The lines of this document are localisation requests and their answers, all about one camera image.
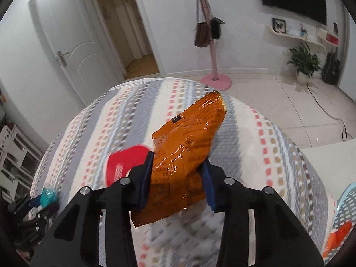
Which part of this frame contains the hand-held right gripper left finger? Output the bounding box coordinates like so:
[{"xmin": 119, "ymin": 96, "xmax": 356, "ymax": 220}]
[{"xmin": 33, "ymin": 151, "xmax": 155, "ymax": 267}]

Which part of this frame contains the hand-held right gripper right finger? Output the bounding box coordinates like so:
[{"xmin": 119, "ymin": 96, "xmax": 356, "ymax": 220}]
[{"xmin": 201, "ymin": 161, "xmax": 324, "ymax": 267}]

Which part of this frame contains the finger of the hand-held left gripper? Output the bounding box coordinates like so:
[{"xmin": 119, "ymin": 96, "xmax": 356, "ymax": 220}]
[
  {"xmin": 35, "ymin": 204, "xmax": 60, "ymax": 230},
  {"xmin": 8, "ymin": 196, "xmax": 42, "ymax": 214}
]

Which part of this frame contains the small teal packet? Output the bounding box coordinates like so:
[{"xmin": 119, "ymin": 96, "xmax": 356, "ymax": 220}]
[{"xmin": 40, "ymin": 188, "xmax": 59, "ymax": 208}]

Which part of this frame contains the orange snack bag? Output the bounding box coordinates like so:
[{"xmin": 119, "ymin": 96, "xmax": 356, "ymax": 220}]
[{"xmin": 131, "ymin": 90, "xmax": 227, "ymax": 229}]

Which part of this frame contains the teal plastic laundry basket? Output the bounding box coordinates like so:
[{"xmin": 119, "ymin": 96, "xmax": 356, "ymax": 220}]
[{"xmin": 323, "ymin": 182, "xmax": 356, "ymax": 259}]

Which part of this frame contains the orange plastic bag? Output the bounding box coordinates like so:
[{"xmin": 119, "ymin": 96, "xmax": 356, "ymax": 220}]
[{"xmin": 323, "ymin": 222, "xmax": 351, "ymax": 258}]

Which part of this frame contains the red paper cup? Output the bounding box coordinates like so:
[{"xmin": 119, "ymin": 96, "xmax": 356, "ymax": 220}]
[{"xmin": 105, "ymin": 145, "xmax": 152, "ymax": 187}]

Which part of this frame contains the white shelf rack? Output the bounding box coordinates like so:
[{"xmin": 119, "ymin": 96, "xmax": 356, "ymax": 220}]
[{"xmin": 0, "ymin": 124, "xmax": 43, "ymax": 201}]

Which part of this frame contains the white coffee table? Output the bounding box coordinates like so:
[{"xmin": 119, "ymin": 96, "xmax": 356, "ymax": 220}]
[{"xmin": 302, "ymin": 139, "xmax": 356, "ymax": 201}]

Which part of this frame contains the pink coat rack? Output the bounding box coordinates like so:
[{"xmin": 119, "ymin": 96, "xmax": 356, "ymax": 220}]
[{"xmin": 193, "ymin": 0, "xmax": 232, "ymax": 91}]

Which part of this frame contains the brown hanging bag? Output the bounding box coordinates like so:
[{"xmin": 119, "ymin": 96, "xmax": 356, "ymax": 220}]
[{"xmin": 194, "ymin": 22, "xmax": 211, "ymax": 48}]

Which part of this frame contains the white hallway door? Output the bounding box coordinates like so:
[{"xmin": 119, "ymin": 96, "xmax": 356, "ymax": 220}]
[{"xmin": 126, "ymin": 0, "xmax": 148, "ymax": 59}]

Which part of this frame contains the black hanging bag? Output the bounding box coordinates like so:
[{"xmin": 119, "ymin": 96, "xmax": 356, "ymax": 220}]
[{"xmin": 210, "ymin": 17, "xmax": 224, "ymax": 40}]

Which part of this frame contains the potted green plant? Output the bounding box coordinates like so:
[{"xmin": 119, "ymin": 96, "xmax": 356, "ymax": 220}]
[{"xmin": 284, "ymin": 42, "xmax": 323, "ymax": 85}]

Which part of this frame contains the white room door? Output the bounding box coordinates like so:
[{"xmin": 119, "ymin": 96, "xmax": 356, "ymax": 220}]
[{"xmin": 33, "ymin": 0, "xmax": 119, "ymax": 107}]

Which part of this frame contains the black acoustic guitar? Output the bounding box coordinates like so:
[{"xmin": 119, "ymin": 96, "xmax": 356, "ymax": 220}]
[{"xmin": 322, "ymin": 44, "xmax": 340, "ymax": 86}]

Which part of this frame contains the white standing air conditioner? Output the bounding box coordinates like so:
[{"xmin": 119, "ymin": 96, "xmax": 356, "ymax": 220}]
[{"xmin": 338, "ymin": 6, "xmax": 356, "ymax": 102}]

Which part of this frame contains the black floor cable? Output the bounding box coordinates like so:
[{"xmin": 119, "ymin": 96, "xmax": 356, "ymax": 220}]
[{"xmin": 306, "ymin": 82, "xmax": 354, "ymax": 141}]

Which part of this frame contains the silver door handle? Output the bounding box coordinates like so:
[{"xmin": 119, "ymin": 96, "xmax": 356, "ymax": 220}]
[{"xmin": 56, "ymin": 51, "xmax": 70, "ymax": 67}]

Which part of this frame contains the white curved low wall shelf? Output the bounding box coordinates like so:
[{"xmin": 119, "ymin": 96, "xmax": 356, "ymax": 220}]
[{"xmin": 265, "ymin": 25, "xmax": 326, "ymax": 51}]

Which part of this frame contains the black butterfly picture frame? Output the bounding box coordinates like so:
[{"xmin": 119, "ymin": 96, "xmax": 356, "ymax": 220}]
[{"xmin": 272, "ymin": 18, "xmax": 286, "ymax": 34}]

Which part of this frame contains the white and red wall box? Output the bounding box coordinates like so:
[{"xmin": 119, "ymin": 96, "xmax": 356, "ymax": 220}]
[{"xmin": 316, "ymin": 28, "xmax": 340, "ymax": 46}]

